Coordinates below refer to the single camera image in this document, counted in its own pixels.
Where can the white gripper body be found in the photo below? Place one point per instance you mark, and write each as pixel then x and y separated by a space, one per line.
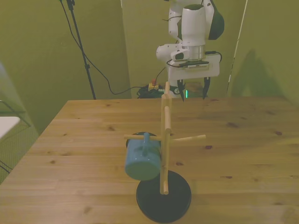
pixel 213 68

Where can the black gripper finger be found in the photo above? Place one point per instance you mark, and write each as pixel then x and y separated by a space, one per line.
pixel 181 89
pixel 206 87

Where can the blue ceramic mug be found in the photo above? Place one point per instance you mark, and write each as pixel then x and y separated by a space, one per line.
pixel 140 163

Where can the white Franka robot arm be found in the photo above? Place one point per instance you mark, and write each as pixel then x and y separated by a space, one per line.
pixel 194 28

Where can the wooden mug tree black base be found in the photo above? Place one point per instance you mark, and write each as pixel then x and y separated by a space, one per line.
pixel 165 144

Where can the yellow emergency stop box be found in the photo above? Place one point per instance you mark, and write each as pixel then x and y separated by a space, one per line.
pixel 153 86

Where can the white partition edge strip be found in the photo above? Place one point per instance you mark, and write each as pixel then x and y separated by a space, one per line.
pixel 237 42

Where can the white flat board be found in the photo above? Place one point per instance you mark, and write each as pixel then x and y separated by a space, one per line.
pixel 8 124

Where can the black tripod camera stand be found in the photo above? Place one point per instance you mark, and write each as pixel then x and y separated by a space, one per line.
pixel 82 51

